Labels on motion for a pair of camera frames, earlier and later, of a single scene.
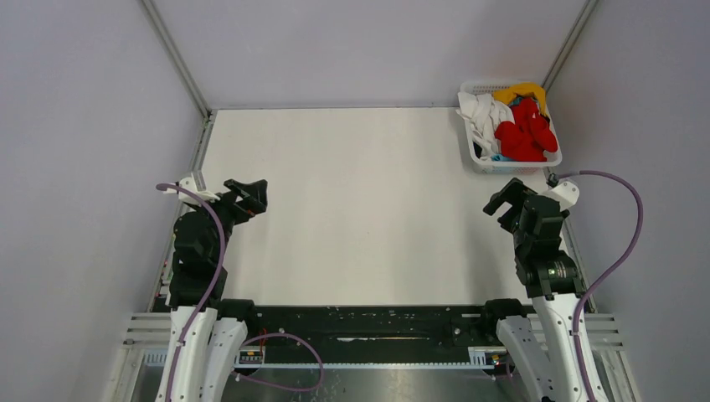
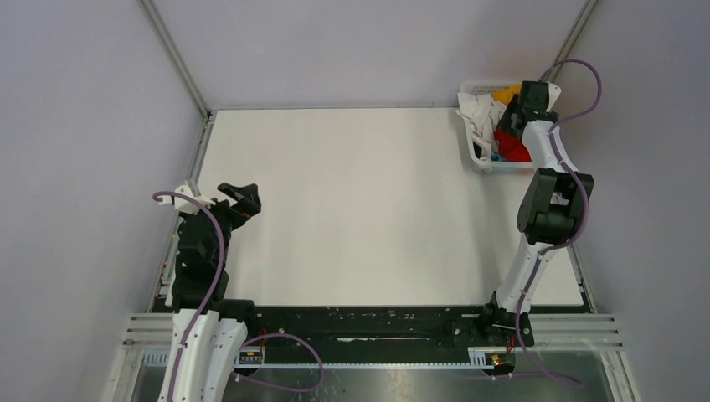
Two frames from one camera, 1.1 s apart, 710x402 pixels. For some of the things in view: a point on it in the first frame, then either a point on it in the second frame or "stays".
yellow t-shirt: x=506 y=96 stays
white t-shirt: x=483 y=114 stays
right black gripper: x=508 y=193 -> x=505 y=122
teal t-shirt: x=500 y=157 stays
